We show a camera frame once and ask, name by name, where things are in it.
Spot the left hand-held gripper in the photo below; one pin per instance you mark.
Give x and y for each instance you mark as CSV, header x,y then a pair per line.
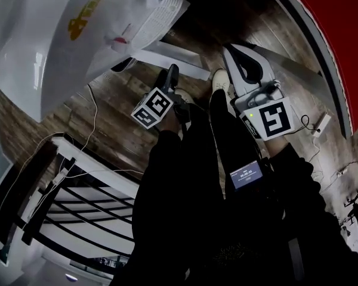
x,y
155,107

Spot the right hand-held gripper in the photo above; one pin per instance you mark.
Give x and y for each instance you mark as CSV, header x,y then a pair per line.
x,y
265,112

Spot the person's left forearm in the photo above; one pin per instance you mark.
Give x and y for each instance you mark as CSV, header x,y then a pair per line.
x,y
164,165

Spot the person's right forearm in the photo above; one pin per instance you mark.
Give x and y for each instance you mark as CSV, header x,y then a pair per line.
x,y
313,207

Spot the person's white left shoe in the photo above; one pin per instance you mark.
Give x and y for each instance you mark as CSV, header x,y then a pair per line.
x,y
183,94

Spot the person's white shoe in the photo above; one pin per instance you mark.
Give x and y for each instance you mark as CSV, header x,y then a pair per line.
x,y
220,78
183,94

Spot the person's white right shoe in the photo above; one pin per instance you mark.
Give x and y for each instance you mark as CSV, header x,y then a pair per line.
x,y
220,78

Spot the white drip tray grille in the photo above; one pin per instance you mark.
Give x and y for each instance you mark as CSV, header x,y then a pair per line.
x,y
159,18

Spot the person's right leg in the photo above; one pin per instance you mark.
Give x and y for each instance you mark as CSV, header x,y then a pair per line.
x,y
229,130

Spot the person's leg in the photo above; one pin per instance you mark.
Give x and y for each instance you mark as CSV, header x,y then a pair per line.
x,y
229,130
198,147

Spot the person's left leg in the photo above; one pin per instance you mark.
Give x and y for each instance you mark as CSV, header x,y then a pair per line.
x,y
198,147

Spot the white power strip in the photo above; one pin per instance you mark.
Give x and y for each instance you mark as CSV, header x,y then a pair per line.
x,y
321,124

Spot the small black screen device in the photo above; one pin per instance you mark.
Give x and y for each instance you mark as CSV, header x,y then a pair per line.
x,y
246,175

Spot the white plug adapter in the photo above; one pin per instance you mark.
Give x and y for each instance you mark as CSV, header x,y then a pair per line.
x,y
60,176

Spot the white shelf rack black bars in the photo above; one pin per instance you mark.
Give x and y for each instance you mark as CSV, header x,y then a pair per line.
x,y
86,207

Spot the grey curved door frame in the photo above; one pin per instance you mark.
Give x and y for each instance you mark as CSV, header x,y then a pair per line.
x,y
322,40

